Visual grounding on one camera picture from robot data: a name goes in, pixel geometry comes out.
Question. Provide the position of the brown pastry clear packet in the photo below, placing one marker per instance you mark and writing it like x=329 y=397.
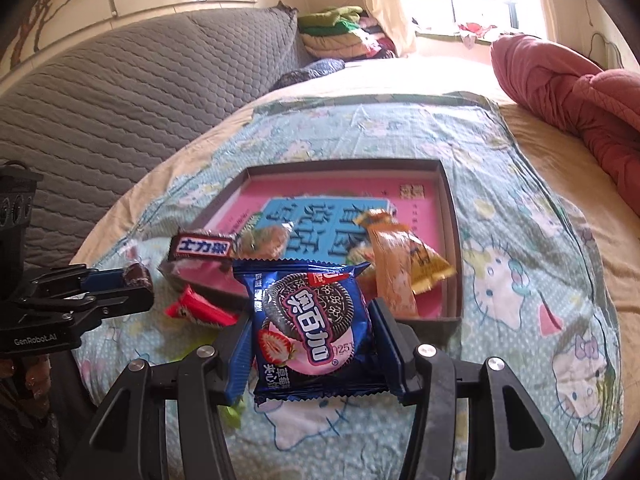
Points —
x=266 y=243

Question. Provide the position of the Hello Kitty teal blanket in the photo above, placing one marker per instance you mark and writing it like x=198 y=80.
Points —
x=533 y=285

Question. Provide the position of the black Snickers bar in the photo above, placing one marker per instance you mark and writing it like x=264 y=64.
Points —
x=201 y=245

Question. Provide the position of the red snack packet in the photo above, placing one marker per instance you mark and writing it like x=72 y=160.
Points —
x=195 y=308

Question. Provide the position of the person's left hand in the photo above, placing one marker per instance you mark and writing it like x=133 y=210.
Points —
x=36 y=379

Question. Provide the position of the round pizza biscuit packet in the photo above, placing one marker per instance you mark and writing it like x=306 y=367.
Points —
x=363 y=255

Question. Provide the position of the dark blue patterned cloth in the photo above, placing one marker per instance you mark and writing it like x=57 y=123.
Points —
x=314 y=70

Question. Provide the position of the grey quilted headboard cover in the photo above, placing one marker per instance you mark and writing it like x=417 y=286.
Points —
x=95 y=119

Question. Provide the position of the green milk knot packet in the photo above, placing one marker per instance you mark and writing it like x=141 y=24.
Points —
x=212 y=381

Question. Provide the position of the blue Oreo packet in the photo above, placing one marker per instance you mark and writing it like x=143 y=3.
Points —
x=312 y=333

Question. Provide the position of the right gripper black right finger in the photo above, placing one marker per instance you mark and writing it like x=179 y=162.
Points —
x=394 y=345

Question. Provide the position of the orange cat snack packet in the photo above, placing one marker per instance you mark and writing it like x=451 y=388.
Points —
x=392 y=261

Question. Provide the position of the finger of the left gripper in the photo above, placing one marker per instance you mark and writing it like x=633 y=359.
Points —
x=90 y=277
x=83 y=311

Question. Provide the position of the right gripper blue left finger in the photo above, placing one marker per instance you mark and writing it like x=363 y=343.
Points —
x=234 y=360

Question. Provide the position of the folded clothes pile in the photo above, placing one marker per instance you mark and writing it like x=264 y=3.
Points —
x=347 y=33

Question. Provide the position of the dark shallow cardboard box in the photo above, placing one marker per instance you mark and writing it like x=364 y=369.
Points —
x=350 y=219

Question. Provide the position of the cream curtain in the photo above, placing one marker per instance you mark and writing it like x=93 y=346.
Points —
x=394 y=21

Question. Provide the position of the pink book with blue title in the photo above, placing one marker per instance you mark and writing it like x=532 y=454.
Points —
x=340 y=214

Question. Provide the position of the red quilted comforter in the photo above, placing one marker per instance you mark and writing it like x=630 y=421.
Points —
x=571 y=93

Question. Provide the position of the yellow cow candy packet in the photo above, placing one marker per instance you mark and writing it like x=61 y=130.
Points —
x=426 y=267

